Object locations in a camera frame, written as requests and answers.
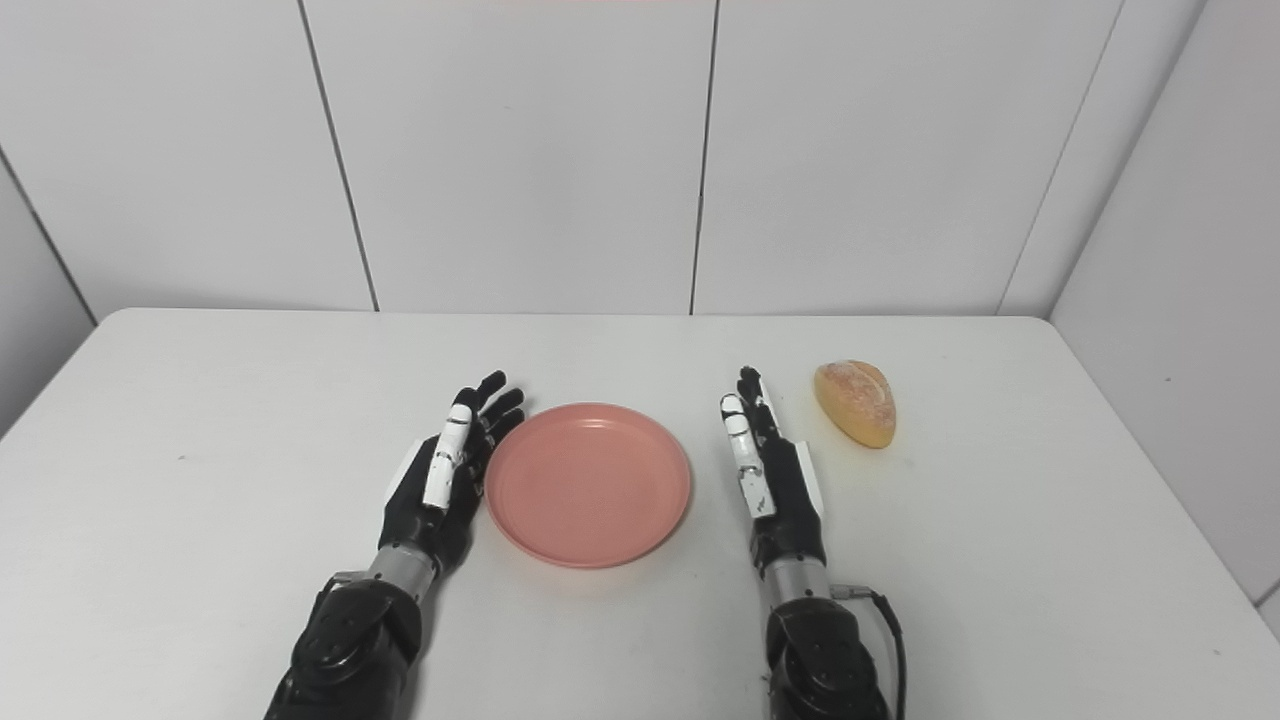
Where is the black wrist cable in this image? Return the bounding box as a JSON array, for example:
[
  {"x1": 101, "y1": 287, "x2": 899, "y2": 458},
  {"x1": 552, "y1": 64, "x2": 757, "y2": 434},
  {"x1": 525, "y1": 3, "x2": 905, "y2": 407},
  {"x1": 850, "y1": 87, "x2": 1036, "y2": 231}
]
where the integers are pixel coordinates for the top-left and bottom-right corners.
[
  {"x1": 312, "y1": 572, "x2": 367, "y2": 621},
  {"x1": 830, "y1": 585, "x2": 909, "y2": 720}
]

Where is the bread roll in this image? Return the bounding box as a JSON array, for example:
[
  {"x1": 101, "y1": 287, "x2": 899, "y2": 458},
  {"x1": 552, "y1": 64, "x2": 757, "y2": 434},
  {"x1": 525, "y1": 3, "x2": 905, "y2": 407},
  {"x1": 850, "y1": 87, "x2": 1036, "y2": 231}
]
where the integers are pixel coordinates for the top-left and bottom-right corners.
[{"x1": 813, "y1": 360, "x2": 898, "y2": 450}]

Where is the pink plate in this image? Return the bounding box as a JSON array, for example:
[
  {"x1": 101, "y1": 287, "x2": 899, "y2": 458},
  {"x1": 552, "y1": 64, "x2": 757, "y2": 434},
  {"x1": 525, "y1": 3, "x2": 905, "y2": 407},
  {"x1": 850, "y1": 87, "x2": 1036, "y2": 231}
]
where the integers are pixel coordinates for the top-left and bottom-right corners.
[{"x1": 484, "y1": 402, "x2": 693, "y2": 570}]

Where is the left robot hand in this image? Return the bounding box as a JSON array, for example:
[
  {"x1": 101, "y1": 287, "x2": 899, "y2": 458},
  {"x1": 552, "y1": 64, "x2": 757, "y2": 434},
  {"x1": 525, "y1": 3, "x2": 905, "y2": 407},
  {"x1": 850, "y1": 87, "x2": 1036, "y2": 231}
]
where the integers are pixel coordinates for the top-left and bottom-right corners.
[{"x1": 378, "y1": 371, "x2": 527, "y2": 575}]

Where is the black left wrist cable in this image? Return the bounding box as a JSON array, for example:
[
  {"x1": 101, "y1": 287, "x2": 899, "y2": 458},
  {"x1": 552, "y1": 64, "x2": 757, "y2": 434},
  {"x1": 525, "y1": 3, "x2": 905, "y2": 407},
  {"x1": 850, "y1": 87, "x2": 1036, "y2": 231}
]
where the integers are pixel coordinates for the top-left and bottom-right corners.
[{"x1": 312, "y1": 572, "x2": 367, "y2": 621}]

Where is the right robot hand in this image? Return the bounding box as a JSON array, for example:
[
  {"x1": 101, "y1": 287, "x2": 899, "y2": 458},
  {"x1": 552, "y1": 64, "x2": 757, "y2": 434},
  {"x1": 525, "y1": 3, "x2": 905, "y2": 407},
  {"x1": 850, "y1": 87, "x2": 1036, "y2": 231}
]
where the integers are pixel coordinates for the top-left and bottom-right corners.
[{"x1": 719, "y1": 366, "x2": 828, "y2": 579}]

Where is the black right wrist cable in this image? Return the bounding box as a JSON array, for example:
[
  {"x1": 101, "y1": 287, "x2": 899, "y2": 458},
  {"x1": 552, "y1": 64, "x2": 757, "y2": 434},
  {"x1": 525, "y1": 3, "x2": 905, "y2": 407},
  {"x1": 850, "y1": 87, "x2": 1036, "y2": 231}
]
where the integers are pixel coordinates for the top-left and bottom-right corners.
[{"x1": 830, "y1": 585, "x2": 909, "y2": 720}]

